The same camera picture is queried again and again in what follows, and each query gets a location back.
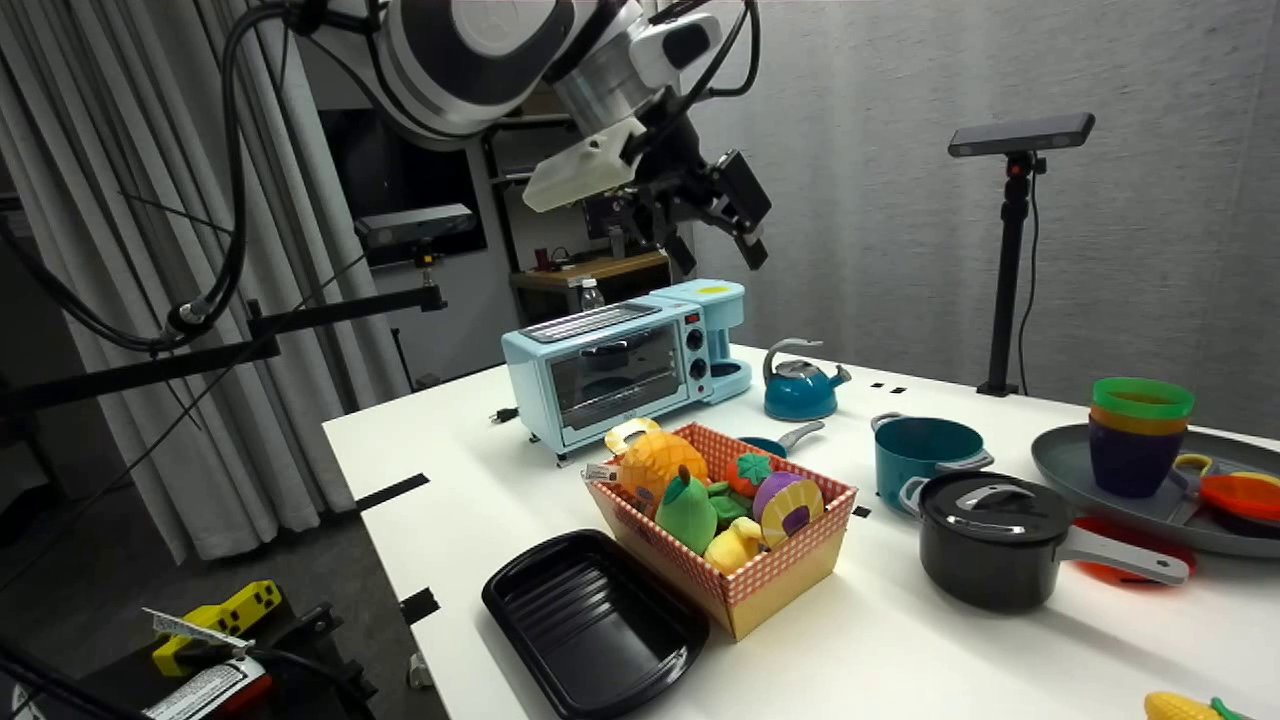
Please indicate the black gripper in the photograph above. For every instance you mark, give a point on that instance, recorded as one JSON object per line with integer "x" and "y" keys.
{"x": 676, "y": 169}

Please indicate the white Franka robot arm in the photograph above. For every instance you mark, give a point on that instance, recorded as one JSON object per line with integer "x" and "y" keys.
{"x": 465, "y": 55}

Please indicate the blue toy pot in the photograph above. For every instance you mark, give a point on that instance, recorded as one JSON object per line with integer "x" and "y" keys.
{"x": 920, "y": 455}

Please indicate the black toy pot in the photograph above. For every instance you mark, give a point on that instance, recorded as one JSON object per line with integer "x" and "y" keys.
{"x": 992, "y": 560}

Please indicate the light blue toaster oven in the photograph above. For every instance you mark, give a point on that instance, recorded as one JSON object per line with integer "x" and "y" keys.
{"x": 612, "y": 373}

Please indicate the blue toy kettle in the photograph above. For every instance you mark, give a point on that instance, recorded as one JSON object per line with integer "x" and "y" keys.
{"x": 803, "y": 385}

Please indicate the dark shelf unit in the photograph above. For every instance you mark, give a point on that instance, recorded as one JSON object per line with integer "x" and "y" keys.
{"x": 506, "y": 212}

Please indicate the blue toy frying pan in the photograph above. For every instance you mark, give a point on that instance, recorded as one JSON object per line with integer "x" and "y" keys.
{"x": 775, "y": 442}

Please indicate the orange plush toy fruit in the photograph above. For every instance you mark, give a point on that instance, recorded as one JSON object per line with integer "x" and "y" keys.
{"x": 662, "y": 465}

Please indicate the red toy strawberry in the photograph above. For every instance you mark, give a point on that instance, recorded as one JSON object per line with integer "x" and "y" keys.
{"x": 749, "y": 472}

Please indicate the green toy fruit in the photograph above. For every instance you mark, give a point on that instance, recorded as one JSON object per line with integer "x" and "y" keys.
{"x": 686, "y": 512}

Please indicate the purple toy vegetable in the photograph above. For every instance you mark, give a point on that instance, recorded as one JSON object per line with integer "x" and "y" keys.
{"x": 788, "y": 508}

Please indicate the black monitor screen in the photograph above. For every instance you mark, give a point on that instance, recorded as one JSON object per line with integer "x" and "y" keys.
{"x": 403, "y": 172}

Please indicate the yellow toy fruit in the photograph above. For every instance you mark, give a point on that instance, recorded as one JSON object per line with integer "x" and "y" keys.
{"x": 732, "y": 547}

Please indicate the orange checkered cardboard basket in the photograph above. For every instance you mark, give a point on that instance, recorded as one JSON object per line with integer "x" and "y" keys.
{"x": 775, "y": 584}

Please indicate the black metal boom bar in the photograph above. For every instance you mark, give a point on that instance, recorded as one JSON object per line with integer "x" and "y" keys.
{"x": 345, "y": 311}

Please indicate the black ribbed baking tray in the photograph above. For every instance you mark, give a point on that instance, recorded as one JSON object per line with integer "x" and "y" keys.
{"x": 595, "y": 624}

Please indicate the grey round plate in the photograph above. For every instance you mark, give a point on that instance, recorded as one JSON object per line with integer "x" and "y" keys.
{"x": 1067, "y": 465}

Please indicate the green toy cup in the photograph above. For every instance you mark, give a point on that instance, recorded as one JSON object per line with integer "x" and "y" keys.
{"x": 1140, "y": 397}

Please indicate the orange toy cup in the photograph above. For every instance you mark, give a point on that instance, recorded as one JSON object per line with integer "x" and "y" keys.
{"x": 1134, "y": 425}

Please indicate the large black tape strip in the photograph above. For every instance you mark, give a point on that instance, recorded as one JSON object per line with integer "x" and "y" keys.
{"x": 421, "y": 604}

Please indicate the purple toy cup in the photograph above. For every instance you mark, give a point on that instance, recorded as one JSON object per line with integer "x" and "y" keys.
{"x": 1129, "y": 465}

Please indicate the red flat toy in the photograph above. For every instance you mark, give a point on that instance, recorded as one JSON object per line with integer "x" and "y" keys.
{"x": 1104, "y": 575}

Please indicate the small yellow rimmed toy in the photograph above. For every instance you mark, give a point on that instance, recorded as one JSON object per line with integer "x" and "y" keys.
{"x": 1193, "y": 465}

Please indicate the red orange toy bowl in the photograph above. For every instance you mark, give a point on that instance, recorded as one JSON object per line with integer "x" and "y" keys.
{"x": 1241, "y": 499}

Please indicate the white curtain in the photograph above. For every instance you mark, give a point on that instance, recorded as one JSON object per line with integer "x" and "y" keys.
{"x": 135, "y": 401}

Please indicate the yellow hand tool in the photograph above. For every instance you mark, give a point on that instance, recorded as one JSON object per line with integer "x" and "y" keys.
{"x": 227, "y": 617}

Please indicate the yellow green toy lemon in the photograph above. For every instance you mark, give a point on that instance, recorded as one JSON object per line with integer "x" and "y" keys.
{"x": 1187, "y": 707}

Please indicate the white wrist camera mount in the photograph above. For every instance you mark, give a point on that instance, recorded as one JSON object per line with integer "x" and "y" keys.
{"x": 580, "y": 164}

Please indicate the black stereo camera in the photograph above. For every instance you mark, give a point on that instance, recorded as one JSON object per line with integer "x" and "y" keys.
{"x": 421, "y": 228}
{"x": 1020, "y": 134}

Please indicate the black camera tripod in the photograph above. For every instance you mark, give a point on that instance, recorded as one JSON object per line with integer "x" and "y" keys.
{"x": 1015, "y": 266}

